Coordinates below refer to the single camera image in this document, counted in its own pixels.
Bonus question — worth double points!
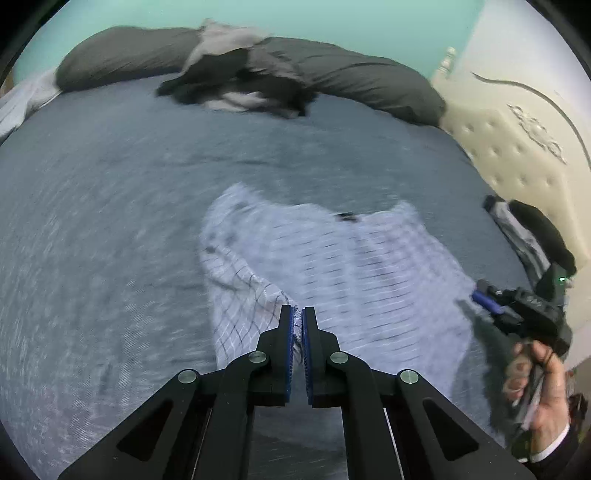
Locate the white bed sheet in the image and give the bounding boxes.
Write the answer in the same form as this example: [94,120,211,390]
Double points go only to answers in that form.
[0,69,64,142]

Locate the cream tufted headboard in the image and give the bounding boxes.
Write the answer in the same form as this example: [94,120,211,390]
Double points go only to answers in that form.
[431,46,591,370]

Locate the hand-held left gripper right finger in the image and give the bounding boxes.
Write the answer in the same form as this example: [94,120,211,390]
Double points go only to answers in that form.
[302,305,536,480]

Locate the blue plaid shorts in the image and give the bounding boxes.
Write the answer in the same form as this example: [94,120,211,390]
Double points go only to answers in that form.
[198,182,509,454]

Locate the person's right hand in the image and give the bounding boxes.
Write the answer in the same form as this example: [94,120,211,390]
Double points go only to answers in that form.
[502,340,572,456]

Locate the blue-grey patterned bed blanket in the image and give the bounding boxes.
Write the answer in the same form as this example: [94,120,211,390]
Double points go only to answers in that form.
[0,74,536,480]

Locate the crumpled dark grey garment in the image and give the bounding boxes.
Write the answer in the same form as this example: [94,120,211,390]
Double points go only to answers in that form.
[247,46,302,85]

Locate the pale grey cloth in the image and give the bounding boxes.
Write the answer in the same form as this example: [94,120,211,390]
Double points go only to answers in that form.
[182,19,274,75]

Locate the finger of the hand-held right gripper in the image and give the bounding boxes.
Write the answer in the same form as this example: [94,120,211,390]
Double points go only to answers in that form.
[477,279,503,302]
[471,290,501,318]

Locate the person's right forearm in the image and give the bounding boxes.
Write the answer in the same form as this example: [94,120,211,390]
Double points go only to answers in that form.
[525,424,583,480]

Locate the dark grey pillow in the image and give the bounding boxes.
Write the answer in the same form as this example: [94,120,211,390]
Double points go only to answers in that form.
[55,26,205,93]
[259,37,448,127]

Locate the crumpled light grey garment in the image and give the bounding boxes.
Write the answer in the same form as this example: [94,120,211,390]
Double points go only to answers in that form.
[203,91,279,113]

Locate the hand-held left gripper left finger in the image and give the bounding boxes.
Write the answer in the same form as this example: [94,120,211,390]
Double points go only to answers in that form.
[58,305,296,480]

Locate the folded grey garment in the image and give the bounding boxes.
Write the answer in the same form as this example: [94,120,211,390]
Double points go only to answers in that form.
[483,194,551,288]

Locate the crumpled black garment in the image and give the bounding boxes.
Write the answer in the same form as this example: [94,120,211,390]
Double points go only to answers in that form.
[157,48,320,119]

